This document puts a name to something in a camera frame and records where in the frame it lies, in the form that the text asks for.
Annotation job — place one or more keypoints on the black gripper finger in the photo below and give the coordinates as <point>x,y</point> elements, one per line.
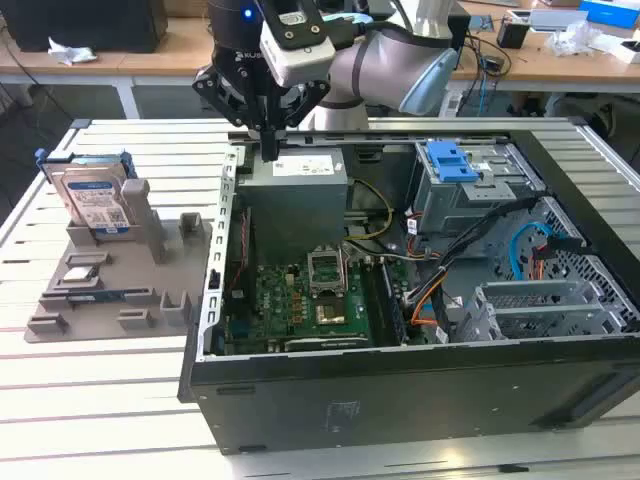
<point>310,97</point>
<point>225,95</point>

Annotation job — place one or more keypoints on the hard disk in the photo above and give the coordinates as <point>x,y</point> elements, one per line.
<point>92,200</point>

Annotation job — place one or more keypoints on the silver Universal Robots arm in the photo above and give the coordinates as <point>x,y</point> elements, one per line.
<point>375,60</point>

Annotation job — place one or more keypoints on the grey metal disk bay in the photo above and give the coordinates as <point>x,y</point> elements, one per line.
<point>530,305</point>

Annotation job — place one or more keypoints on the grey power supply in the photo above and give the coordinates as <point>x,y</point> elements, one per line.
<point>295,210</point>

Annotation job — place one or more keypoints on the white power strip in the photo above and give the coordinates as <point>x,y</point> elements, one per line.
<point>452,105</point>

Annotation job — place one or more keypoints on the large black box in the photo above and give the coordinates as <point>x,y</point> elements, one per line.
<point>85,25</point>

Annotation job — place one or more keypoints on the blue drive latch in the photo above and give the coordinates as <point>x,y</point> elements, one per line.
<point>452,162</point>

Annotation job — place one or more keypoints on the crumpled white paper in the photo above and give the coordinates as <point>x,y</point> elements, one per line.
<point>72,52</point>

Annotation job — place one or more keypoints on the black speaker box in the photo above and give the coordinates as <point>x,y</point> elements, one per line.
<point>462,30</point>

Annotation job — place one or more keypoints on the grey metal drive cage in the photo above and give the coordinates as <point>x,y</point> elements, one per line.
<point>450,205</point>

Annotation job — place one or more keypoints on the grey parts rack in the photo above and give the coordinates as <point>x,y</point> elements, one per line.
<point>135,270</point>

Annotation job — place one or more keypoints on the green motherboard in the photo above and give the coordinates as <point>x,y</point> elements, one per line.
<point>280,300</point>

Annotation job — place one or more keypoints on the black pen cup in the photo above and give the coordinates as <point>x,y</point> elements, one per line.
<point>511,34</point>

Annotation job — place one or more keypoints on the black RAM slot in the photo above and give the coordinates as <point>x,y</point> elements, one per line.
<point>371,300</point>

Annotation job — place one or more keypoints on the CPU socket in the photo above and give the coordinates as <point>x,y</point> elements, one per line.
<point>330,312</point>

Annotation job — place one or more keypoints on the silver CPU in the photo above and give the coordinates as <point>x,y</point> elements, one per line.
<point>80,274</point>

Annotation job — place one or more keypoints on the black expansion slot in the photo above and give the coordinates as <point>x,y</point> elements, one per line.
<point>325,343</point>

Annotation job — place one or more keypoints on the grey flat tray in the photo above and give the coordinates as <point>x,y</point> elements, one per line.
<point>555,19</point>

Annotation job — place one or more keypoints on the clear plastic bag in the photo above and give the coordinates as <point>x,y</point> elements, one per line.
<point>575,40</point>

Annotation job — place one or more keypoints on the blue and white box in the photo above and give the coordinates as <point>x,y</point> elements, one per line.
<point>610,11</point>

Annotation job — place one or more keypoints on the black PC case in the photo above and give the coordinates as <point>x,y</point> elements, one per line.
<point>400,400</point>

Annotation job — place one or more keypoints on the white open box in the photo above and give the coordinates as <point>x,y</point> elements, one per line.
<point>631,52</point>

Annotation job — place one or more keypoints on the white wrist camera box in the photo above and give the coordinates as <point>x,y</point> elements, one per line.
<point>300,60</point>

